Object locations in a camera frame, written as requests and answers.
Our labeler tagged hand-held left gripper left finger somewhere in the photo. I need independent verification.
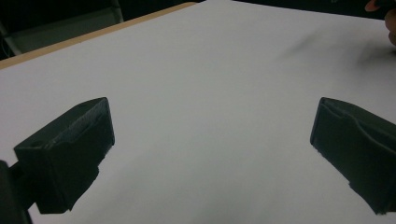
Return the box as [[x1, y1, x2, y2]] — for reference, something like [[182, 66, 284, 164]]
[[13, 96, 116, 215]]

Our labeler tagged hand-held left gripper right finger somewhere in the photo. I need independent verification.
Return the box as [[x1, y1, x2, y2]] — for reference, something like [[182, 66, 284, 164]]
[[309, 96, 396, 216]]

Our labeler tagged white table mat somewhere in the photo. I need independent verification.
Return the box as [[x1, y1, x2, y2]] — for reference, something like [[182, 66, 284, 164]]
[[0, 0, 396, 224]]

